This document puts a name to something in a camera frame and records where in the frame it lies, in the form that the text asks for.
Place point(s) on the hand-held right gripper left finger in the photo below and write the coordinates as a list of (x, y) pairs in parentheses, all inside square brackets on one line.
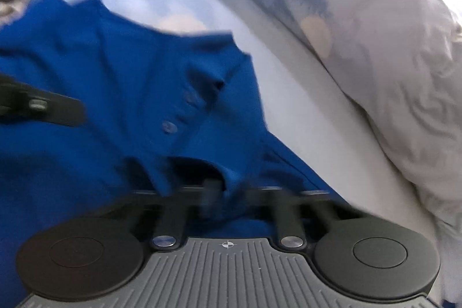
[(173, 221)]

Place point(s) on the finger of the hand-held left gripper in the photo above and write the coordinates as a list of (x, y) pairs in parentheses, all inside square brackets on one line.
[(54, 109)]

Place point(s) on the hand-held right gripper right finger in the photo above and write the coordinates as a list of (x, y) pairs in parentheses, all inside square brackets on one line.
[(287, 221)]

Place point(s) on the blue polo shirt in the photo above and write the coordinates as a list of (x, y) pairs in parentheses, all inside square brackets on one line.
[(108, 77)]

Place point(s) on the bed with white sheet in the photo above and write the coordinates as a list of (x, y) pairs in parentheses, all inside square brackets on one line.
[(306, 106)]

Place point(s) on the light blue printed duvet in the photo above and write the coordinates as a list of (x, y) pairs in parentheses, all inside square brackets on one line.
[(361, 41)]

